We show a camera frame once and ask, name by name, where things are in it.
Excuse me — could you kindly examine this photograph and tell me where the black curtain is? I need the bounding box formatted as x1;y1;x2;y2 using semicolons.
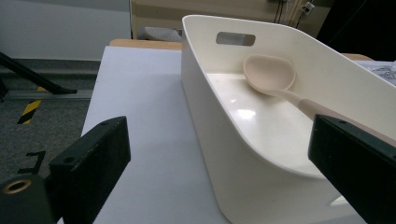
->
317;0;396;62

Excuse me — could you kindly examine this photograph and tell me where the black metal stand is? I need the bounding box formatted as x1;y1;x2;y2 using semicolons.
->
0;50;78;96

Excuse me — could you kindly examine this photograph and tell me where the white plastic basket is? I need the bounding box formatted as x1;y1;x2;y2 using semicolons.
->
180;14;396;224

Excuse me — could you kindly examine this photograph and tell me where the wooden desk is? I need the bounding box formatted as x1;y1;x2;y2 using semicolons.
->
130;0;335;40

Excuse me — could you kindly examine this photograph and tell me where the wooden board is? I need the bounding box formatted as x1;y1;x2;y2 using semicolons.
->
108;38;183;51

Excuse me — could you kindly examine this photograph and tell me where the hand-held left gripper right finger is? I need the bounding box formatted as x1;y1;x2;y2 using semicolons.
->
307;114;396;224

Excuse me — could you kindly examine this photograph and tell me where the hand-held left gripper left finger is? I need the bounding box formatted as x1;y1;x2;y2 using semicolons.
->
49;116;132;224

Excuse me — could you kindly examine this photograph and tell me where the black floor tape mark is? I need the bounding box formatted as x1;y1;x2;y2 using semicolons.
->
18;150;47;175

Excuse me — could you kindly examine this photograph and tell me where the aluminium floor rail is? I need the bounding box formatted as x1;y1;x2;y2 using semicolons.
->
3;89;93;101

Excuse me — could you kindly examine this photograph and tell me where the black cable bundle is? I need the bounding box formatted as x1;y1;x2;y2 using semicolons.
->
273;0;307;29

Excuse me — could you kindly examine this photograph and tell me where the yellow black floor tape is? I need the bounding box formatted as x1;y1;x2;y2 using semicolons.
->
17;86;48;125

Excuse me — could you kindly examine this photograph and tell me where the cream spoon with taupe handle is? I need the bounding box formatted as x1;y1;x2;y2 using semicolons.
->
242;54;396;147

